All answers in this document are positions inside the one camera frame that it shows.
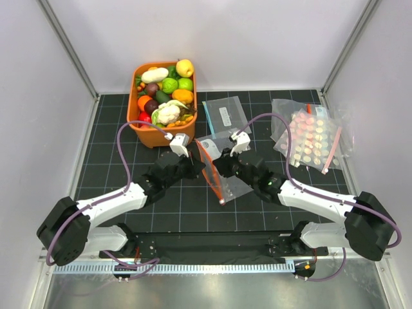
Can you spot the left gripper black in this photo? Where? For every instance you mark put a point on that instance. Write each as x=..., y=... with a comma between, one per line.
x=194, y=166

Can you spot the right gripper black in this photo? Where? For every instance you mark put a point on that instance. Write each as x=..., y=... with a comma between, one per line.
x=223, y=163

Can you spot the toy cauliflower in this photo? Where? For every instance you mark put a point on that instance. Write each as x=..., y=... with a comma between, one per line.
x=168, y=112

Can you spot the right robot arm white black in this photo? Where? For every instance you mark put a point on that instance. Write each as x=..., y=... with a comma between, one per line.
x=360, y=223

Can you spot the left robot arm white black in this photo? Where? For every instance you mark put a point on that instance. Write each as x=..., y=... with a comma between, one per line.
x=74, y=228

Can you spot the blue zipper clear bag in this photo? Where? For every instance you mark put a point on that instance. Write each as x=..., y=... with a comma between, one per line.
x=224, y=114

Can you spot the polka dot zip bag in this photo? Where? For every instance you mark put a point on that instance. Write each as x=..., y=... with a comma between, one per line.
x=313, y=139

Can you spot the orange plastic basket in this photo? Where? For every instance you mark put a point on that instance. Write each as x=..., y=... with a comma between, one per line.
x=152, y=137

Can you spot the green toy apple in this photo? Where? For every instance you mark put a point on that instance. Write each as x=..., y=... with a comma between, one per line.
x=185, y=83

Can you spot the dark purple toy onion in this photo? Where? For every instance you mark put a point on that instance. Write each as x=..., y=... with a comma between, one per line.
x=151, y=89

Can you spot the yellow toy pear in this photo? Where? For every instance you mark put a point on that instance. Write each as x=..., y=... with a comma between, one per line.
x=185, y=68

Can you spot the white toy radish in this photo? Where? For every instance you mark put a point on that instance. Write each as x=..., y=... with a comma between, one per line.
x=155, y=76

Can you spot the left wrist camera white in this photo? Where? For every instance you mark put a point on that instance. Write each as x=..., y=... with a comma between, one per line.
x=178, y=143

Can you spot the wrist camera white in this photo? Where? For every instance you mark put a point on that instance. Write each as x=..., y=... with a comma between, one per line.
x=178, y=143
x=241, y=141

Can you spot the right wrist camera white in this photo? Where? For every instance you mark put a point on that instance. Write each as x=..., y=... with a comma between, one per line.
x=241, y=141

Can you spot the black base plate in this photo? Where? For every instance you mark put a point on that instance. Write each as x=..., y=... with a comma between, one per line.
x=216, y=248

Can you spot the aluminium frame rail front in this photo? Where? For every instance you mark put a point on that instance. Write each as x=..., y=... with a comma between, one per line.
x=107, y=263

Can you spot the left aluminium frame post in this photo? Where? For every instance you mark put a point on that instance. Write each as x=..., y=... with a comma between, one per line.
x=57, y=27

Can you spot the aluminium frame post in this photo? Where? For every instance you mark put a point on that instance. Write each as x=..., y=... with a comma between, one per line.
x=57, y=27
x=351, y=42

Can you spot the right aluminium frame post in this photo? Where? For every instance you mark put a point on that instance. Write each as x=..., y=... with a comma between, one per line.
x=351, y=42

